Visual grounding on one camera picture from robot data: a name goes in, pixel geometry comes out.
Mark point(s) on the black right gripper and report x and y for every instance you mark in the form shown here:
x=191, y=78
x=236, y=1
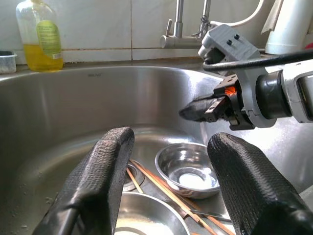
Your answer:
x=231, y=107

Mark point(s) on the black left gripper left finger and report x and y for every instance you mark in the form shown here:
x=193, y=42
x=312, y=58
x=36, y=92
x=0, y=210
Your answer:
x=95, y=176

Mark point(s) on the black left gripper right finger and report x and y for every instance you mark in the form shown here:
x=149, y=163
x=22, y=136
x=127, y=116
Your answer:
x=252, y=186

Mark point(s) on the steel kitchen faucet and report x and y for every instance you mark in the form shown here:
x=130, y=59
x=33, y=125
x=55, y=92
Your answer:
x=179, y=27

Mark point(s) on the pale wooden chopstick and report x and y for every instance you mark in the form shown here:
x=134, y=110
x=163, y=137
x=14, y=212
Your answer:
x=134, y=181

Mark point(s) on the steel sink drain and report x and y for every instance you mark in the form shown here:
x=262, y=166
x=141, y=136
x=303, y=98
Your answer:
x=137, y=176

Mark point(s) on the brown wooden chopstick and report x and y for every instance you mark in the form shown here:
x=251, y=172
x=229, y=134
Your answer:
x=195, y=208
x=171, y=195

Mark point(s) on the small steel bowl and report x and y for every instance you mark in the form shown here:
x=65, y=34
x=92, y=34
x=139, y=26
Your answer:
x=185, y=171

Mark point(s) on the large steel bowl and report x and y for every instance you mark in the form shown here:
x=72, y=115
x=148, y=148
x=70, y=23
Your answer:
x=146, y=215

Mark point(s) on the stainless steel sink basin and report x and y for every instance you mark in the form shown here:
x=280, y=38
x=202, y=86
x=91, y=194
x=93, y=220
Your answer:
x=73, y=110

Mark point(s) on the steel water valve pipe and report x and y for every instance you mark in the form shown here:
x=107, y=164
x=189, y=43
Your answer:
x=206, y=17

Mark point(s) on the beige paper sheet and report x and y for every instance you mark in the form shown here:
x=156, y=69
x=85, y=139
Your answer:
x=272, y=17

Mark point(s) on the white plastic container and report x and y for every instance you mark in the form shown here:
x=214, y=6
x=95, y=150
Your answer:
x=288, y=31

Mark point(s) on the clear bottle yellow dish soap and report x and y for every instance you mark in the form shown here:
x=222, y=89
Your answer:
x=41, y=56

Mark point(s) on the small white plastic tray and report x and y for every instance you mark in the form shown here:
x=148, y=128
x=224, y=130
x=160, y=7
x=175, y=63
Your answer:
x=7, y=64

